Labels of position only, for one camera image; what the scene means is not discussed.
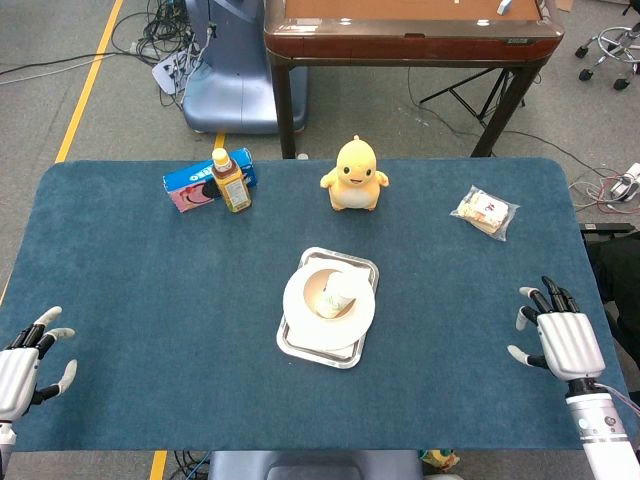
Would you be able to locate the white deep plate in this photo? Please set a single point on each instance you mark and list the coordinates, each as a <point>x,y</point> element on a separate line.
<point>300,320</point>

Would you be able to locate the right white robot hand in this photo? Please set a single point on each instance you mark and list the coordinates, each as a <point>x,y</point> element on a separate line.
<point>567,342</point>

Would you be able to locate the yellow plush duck toy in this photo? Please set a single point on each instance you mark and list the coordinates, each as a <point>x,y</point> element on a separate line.
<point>354,175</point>

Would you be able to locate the blue-grey robot torso base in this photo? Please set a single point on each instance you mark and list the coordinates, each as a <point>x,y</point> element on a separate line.
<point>315,466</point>

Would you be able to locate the chrome office chair base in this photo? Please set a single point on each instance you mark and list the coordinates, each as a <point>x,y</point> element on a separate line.
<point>612,50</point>

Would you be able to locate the silver metal tray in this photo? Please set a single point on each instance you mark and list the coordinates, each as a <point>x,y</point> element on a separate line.
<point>320,357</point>

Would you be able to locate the white paper cup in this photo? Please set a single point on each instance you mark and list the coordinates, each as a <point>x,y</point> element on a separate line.
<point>336,299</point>

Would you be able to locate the blue Oreo cookie box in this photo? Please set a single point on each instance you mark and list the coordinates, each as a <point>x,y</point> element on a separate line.
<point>192,192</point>

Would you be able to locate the colourful snack bag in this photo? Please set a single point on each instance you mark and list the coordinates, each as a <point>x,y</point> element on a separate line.
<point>441,459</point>

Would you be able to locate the blue-grey machine base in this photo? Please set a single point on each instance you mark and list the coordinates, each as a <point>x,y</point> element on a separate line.
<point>235,75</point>

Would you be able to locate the blue carpet table mat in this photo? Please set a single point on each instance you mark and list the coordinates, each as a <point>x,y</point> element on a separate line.
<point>150,300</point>

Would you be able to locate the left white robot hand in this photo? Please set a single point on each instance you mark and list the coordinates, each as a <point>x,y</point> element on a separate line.
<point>17,372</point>

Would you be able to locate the black furniture piece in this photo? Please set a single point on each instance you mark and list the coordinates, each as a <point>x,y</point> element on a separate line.
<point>617,280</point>

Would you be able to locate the brown wooden game table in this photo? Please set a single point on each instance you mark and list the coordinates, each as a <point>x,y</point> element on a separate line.
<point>400,35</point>

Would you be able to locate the white power strip with plugs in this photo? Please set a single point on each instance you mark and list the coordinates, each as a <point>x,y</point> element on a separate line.
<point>627,182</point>

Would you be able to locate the clear snack packet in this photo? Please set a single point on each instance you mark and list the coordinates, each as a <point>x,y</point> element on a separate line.
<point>484,210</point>

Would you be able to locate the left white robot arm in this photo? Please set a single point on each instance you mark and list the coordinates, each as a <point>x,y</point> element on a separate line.
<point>5,445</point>

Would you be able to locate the amber tea bottle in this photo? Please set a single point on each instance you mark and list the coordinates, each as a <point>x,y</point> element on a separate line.
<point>232,187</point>

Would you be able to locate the white floor power strip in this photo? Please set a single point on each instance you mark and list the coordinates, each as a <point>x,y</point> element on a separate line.
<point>167,72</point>

